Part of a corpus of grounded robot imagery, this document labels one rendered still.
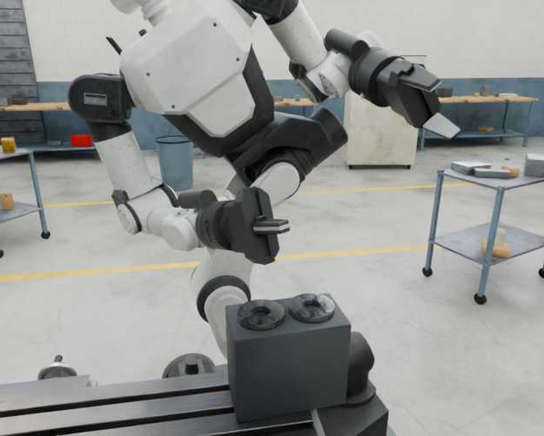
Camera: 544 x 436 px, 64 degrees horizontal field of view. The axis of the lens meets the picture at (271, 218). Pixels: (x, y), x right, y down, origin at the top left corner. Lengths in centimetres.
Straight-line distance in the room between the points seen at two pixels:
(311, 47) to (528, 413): 203
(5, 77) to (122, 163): 764
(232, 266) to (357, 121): 555
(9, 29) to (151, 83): 767
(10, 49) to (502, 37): 874
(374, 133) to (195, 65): 578
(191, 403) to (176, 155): 468
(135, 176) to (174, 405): 50
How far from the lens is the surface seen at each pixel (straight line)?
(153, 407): 97
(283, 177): 104
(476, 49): 979
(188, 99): 95
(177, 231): 83
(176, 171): 554
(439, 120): 77
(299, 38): 108
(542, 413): 262
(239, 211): 68
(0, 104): 792
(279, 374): 86
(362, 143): 662
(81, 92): 102
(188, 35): 94
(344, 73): 86
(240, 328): 82
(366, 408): 150
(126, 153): 105
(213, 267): 112
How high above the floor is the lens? 159
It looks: 20 degrees down
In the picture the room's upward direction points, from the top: straight up
